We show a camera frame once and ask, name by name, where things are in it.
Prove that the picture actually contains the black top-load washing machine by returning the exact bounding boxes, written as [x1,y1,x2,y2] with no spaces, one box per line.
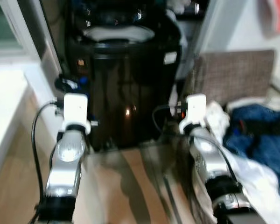
[65,0,183,151]

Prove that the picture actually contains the white laundry inside washer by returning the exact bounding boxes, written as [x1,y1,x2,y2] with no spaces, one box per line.
[82,25,155,43]

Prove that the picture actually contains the black garment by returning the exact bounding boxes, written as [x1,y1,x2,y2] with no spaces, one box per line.
[237,119,280,136]

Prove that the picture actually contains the blue denim jeans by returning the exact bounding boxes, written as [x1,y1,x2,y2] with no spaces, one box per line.
[223,104,280,202]

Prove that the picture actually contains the white sticker on washer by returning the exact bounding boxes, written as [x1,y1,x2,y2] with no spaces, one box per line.
[164,52,178,65]

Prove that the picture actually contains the white cloth garment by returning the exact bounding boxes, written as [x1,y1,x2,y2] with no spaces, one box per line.
[203,100,280,224]

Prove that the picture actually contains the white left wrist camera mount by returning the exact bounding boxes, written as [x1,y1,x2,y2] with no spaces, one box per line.
[61,93,92,135]

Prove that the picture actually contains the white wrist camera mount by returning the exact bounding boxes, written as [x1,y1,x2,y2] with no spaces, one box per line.
[179,94,209,132]
[61,93,92,135]

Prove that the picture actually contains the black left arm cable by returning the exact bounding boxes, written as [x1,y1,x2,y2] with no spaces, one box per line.
[29,100,64,223]

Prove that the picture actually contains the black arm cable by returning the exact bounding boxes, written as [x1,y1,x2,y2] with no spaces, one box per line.
[29,100,64,223]
[151,105,187,137]

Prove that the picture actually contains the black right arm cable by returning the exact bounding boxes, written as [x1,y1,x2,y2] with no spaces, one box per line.
[151,105,187,137]

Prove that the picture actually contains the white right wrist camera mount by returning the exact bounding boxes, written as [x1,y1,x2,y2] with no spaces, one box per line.
[179,94,209,132]

